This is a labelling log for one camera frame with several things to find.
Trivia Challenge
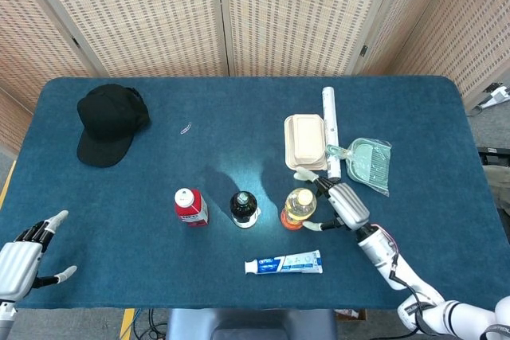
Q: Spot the black floor cable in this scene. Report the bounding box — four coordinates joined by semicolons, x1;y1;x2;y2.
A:
133;308;168;340

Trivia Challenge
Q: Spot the black baseball cap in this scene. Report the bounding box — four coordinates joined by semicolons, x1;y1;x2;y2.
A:
76;84;151;169

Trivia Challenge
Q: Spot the white rolled tube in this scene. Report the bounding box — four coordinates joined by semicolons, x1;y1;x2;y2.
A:
321;85;343;180

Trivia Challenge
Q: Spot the yellow drink bottle yellow cap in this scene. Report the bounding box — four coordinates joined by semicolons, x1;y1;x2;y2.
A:
280;188;319;230

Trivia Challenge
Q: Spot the white device on floor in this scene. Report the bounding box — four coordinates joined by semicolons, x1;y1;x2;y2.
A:
473;83;510;112

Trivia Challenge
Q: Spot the green dustpan in plastic bag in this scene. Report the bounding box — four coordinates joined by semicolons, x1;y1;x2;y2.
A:
325;137;394;197

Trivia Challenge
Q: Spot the small cardboard box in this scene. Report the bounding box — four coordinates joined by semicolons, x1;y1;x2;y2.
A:
333;309;367;322

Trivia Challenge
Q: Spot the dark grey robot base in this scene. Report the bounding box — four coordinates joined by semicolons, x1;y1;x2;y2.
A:
165;308;339;340

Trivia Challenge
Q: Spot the beige lidded lunch box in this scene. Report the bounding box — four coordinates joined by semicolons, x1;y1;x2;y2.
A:
284;113;329;172

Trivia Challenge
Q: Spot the dark glass bottle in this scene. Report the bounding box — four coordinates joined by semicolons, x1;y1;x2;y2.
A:
229;190;262;230

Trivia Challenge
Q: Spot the blue white toothpaste tube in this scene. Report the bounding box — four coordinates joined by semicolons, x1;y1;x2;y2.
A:
244;249;324;276

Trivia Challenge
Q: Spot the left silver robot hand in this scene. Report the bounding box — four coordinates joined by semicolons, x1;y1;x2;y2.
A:
0;209;78;301

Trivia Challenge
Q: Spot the blue table cloth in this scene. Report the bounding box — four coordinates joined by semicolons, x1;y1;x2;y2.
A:
0;75;510;311

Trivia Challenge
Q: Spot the woven folding screen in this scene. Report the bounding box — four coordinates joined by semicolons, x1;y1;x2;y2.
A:
0;0;510;154

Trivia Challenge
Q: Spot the black bar with label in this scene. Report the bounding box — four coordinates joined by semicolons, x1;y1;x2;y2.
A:
477;146;510;165

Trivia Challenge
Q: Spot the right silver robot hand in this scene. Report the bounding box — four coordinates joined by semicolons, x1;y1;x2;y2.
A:
293;168;371;233

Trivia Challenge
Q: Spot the red bottle white cap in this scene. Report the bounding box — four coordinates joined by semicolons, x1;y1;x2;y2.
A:
173;187;210;229

